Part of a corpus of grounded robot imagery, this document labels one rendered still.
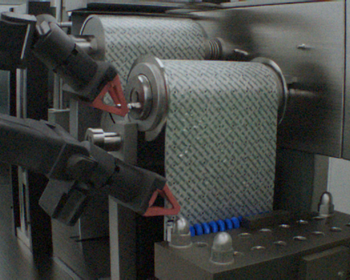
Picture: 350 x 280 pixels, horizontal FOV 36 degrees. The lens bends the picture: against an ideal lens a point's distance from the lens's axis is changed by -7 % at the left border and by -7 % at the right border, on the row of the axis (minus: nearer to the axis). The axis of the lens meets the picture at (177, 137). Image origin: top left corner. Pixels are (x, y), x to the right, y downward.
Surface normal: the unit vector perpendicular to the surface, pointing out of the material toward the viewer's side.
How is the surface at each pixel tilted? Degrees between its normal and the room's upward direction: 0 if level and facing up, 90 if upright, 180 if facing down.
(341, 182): 90
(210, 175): 90
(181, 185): 90
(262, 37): 91
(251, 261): 0
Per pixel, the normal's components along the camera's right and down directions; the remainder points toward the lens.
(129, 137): 0.53, 0.12
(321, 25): -0.85, 0.06
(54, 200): -0.51, -0.19
